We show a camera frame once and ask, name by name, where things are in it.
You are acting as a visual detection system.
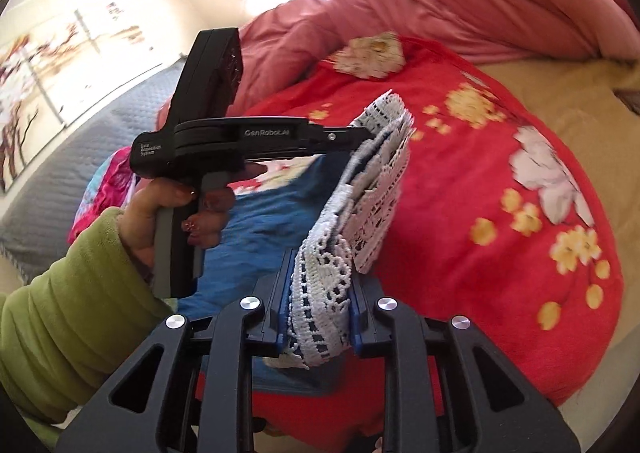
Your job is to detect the blue denim lace-trimmed pants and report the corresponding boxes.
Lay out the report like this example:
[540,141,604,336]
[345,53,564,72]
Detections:
[178,90,413,397]

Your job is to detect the left forearm green sleeve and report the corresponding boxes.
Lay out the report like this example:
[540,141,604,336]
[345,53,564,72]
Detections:
[1,208,172,450]

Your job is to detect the left hand red nails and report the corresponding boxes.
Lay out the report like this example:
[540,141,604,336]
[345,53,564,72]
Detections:
[117,161,269,270]

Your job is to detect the magenta folded clothes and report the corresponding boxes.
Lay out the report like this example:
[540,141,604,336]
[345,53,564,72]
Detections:
[66,146,141,245]

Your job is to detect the red floral blanket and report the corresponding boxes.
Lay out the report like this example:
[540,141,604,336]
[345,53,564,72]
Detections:
[194,34,625,453]

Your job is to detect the grey quilted headboard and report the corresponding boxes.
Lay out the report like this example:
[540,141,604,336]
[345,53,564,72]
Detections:
[1,58,184,284]

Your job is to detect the pink quilted comforter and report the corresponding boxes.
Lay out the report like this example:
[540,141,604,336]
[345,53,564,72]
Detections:
[229,0,639,116]

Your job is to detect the beige bed sheet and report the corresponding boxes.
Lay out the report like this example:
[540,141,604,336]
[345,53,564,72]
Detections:
[480,58,639,349]

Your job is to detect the floral wall painting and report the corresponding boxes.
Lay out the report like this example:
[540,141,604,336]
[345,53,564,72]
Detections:
[1,1,163,193]

